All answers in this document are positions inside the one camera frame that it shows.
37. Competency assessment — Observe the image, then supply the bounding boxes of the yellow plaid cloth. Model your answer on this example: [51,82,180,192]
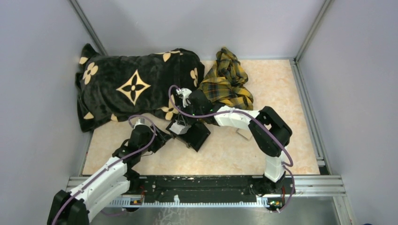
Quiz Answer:
[199,47,254,110]

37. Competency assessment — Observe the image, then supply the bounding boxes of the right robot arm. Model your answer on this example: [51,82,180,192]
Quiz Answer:
[166,85,293,193]

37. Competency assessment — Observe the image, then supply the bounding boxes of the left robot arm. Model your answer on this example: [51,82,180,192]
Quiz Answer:
[47,124,172,225]

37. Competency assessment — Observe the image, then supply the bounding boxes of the black rectangular box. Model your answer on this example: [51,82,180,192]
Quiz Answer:
[171,122,211,152]

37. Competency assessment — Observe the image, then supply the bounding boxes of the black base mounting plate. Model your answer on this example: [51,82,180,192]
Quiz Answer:
[126,175,292,203]

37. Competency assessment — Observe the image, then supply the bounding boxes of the black floral plush blanket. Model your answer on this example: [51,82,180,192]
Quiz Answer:
[75,44,205,132]

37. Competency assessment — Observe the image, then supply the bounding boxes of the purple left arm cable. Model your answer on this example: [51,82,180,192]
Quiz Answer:
[51,115,157,225]

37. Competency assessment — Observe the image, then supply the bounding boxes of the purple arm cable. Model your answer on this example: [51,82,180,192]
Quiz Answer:
[51,115,157,225]
[168,85,295,213]

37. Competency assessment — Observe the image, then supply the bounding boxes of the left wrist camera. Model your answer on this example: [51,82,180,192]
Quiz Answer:
[133,117,148,129]

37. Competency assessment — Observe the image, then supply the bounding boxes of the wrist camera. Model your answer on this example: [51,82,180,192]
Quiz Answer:
[133,117,148,129]
[176,88,192,108]

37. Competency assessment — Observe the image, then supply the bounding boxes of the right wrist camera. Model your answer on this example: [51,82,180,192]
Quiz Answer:
[176,88,192,108]

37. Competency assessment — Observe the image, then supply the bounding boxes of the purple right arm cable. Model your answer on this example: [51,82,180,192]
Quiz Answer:
[168,85,295,213]

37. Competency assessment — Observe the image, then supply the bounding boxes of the white cable duct strip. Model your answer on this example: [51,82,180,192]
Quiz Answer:
[106,197,269,208]

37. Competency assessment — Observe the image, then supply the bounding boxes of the aluminium front rail frame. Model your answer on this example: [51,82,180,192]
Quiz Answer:
[65,175,346,199]

